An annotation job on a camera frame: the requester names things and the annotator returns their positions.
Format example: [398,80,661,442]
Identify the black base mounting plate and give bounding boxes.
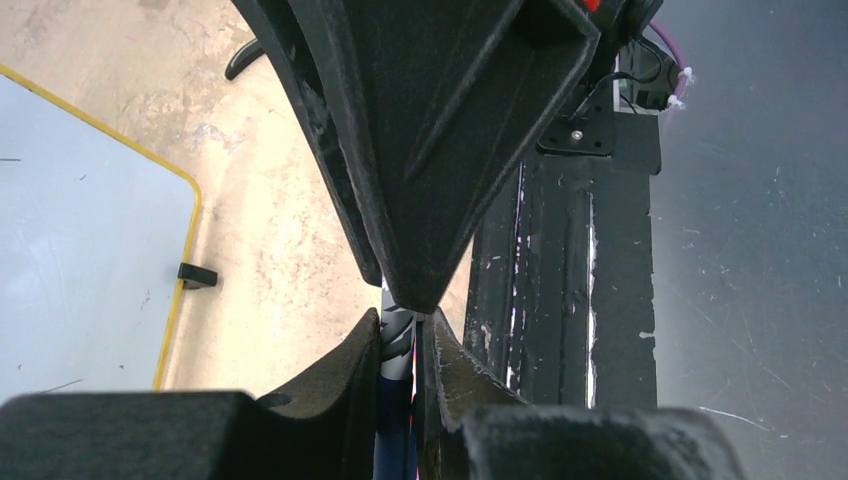
[464,112,661,409]

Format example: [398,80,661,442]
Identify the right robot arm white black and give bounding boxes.
[236,1,659,313]

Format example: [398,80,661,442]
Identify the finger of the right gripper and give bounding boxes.
[291,1,600,313]
[234,1,382,287]

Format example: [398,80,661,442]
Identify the blue white marker pen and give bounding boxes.
[373,282,417,480]

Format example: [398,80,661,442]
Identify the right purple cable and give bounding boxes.
[647,19,696,127]

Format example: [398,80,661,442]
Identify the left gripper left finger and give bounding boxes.
[257,308,380,479]

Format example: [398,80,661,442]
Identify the black pliers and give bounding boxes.
[224,38,265,81]

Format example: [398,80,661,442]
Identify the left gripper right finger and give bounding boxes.
[418,309,528,479]

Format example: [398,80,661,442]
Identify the yellow framed whiteboard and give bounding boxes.
[1,67,202,401]

